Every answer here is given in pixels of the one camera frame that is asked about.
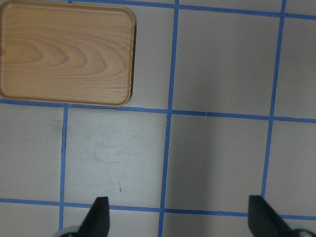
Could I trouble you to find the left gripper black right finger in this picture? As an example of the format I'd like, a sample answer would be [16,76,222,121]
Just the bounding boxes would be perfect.
[248,195,292,237]

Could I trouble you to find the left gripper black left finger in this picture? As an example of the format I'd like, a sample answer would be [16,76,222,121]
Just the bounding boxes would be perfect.
[77,197,110,237]

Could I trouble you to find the wooden serving tray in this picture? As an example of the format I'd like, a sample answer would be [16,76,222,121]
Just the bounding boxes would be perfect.
[0,0,136,106]

